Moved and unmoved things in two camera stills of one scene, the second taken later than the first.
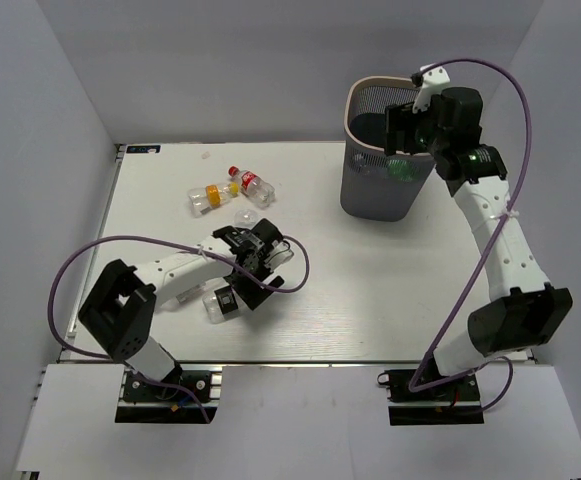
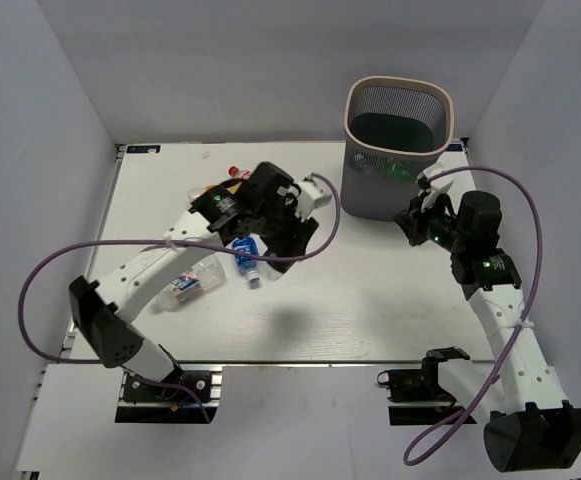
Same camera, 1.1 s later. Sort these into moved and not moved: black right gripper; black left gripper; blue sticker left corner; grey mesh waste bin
Moved: black right gripper; black left gripper
Not moved: blue sticker left corner; grey mesh waste bin
